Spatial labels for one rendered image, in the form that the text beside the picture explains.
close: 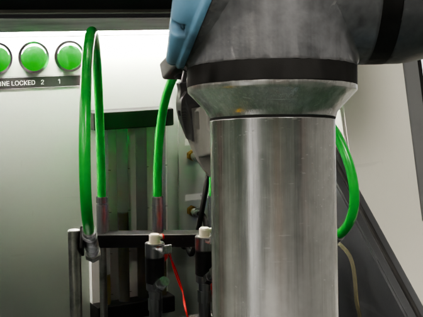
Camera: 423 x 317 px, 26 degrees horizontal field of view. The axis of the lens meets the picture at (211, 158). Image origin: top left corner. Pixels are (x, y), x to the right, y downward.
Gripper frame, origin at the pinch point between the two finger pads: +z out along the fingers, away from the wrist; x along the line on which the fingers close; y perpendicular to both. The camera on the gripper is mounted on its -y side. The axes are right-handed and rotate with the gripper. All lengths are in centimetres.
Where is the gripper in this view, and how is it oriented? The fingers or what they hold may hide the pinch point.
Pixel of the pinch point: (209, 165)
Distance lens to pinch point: 115.8
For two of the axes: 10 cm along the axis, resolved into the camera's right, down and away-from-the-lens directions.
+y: 4.8, 1.5, -8.7
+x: 8.8, -0.8, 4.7
